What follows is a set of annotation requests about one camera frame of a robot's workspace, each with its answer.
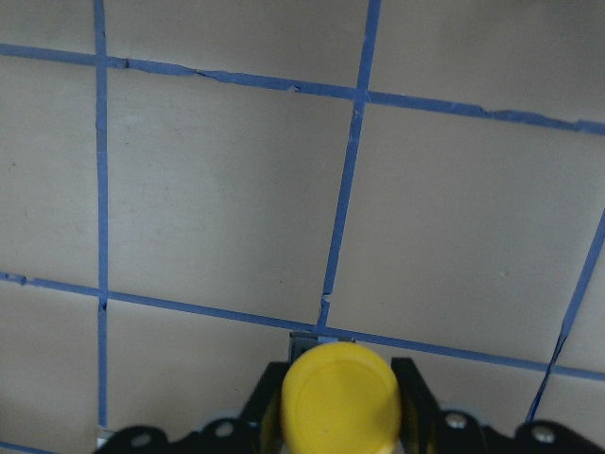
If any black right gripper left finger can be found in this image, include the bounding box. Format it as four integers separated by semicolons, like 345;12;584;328
239;361;290;453

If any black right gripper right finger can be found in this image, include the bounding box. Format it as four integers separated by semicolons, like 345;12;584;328
390;358;441;454

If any yellow push button switch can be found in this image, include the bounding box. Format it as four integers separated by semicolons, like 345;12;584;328
280;341;402;454

